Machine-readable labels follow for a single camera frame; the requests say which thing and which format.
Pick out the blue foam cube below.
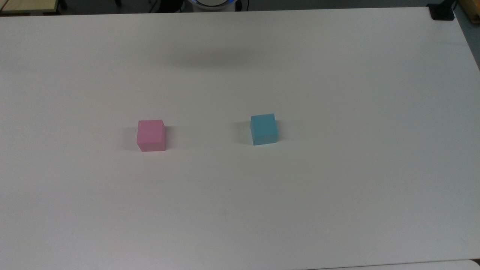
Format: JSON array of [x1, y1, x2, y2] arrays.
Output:
[[250, 113, 279, 146]]

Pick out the pink foam cube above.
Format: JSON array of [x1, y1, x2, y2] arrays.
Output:
[[136, 120, 167, 152]]

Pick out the light wooden table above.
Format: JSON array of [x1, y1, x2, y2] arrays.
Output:
[[0, 0, 60, 16]]

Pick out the wooden board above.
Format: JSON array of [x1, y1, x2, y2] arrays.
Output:
[[458, 0, 480, 25]]

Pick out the black table clamp mount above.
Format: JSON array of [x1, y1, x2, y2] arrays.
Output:
[[427, 0, 459, 21]]

